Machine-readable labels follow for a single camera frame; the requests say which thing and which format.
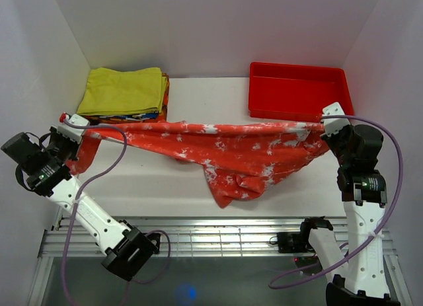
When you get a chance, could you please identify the folded orange patterned trousers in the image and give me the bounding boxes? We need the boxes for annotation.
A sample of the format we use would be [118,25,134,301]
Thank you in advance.
[83,73,170,125]

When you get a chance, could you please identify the folded yellow trousers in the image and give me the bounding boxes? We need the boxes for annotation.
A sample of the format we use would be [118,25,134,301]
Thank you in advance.
[77,67,167,116]

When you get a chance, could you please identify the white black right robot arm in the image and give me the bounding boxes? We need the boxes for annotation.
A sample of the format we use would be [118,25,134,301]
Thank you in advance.
[322,120,399,305]

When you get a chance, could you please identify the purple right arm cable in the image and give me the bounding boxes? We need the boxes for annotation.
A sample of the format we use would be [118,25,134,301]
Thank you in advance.
[268,115,404,289]

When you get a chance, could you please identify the red white tie-dye trousers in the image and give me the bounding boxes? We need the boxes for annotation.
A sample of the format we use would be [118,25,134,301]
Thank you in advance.
[67,122,328,208]

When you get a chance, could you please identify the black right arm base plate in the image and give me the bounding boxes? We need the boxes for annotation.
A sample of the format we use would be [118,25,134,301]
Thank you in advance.
[269,232,315,254]

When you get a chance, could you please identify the aluminium table edge rail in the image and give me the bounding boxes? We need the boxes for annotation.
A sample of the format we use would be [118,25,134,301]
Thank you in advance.
[38,215,348,258]

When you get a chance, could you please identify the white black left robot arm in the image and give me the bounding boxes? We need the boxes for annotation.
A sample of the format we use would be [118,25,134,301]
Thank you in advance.
[1,127,160,281]

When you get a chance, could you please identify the red plastic tray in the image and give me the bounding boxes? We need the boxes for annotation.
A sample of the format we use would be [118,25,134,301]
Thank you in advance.
[248,62,355,122]

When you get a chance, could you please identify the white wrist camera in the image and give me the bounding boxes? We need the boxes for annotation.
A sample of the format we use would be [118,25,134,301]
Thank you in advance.
[321,102,351,136]
[57,113,89,144]

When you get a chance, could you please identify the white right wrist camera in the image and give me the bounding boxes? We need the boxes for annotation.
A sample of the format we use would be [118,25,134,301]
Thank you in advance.
[321,102,351,136]

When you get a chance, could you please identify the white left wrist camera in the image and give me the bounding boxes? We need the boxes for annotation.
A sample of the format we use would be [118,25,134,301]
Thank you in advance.
[57,113,89,144]

